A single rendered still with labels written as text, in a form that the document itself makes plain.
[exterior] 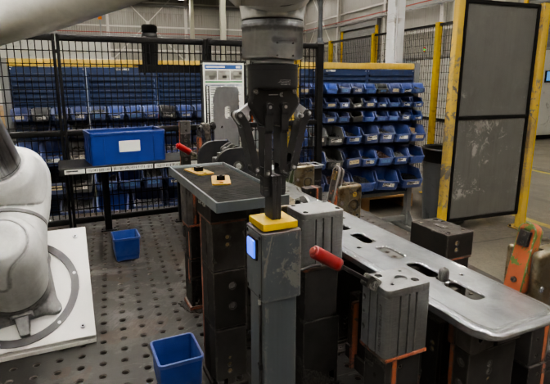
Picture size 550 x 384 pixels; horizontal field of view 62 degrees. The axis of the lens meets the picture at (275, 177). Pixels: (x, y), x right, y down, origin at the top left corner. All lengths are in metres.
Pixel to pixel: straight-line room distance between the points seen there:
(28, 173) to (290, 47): 0.77
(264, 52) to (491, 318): 0.54
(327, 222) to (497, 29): 3.56
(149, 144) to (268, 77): 1.38
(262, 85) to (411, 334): 0.45
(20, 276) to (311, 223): 0.65
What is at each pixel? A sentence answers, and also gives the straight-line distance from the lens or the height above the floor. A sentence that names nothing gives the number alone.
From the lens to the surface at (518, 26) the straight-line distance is 4.52.
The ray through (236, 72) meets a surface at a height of 1.40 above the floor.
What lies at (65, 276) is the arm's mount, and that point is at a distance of 1.40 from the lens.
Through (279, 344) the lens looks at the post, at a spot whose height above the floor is 0.95.
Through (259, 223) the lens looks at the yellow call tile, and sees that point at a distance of 0.71.
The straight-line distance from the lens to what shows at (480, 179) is 4.44.
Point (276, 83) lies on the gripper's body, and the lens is 0.66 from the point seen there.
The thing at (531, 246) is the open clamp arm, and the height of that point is 1.07.
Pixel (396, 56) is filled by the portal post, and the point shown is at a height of 1.65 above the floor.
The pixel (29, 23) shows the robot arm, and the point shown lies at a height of 1.44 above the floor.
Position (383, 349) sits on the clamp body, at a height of 0.96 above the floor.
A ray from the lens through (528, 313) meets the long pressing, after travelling 0.87.
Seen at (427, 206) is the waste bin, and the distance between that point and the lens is 4.70.
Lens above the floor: 1.37
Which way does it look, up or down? 12 degrees down
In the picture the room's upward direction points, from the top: straight up
